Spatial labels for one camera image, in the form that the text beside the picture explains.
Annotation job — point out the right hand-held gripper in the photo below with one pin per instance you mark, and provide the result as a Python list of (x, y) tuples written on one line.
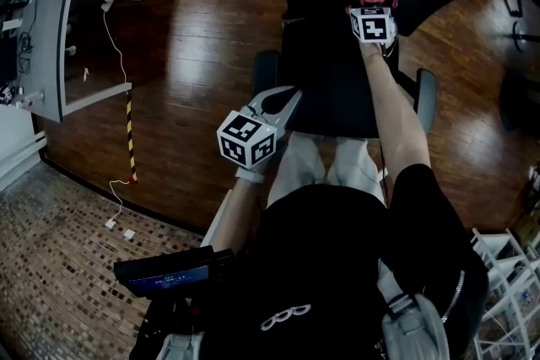
[(373, 27)]

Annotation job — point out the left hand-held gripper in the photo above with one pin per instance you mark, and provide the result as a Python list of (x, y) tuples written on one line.
[(246, 139)]

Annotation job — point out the person's right forearm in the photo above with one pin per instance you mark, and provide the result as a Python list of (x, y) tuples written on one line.
[(392, 118)]

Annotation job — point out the person's left forearm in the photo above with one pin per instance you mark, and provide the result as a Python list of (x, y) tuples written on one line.
[(234, 215)]

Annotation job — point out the grey shoulder bag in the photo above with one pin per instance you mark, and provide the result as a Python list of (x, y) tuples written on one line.
[(411, 329)]

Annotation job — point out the padded chair armrest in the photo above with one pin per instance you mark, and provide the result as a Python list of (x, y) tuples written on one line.
[(265, 71), (426, 97)]

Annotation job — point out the black chair seat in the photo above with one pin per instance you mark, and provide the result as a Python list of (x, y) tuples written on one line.
[(329, 88)]

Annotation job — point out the person's light trousers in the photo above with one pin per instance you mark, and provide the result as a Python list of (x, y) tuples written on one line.
[(295, 164)]

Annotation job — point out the white wristband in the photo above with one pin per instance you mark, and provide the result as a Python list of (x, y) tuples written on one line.
[(250, 175)]

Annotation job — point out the person's black t-shirt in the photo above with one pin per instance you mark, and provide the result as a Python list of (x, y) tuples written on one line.
[(320, 257)]

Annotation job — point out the black coat stand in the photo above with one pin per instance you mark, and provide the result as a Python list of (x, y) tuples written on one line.
[(531, 37)]

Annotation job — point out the white power adapter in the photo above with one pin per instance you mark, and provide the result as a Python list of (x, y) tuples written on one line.
[(111, 223), (129, 234)]

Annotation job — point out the black chest-mounted monitor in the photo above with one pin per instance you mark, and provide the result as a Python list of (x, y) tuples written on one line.
[(169, 272)]

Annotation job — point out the grey desk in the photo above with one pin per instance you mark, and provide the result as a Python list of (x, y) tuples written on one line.
[(46, 55)]

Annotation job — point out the white shelf rack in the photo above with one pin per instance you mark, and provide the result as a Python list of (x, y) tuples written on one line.
[(502, 240)]

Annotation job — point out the white power strip red switch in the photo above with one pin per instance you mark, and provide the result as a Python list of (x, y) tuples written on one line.
[(29, 99)]

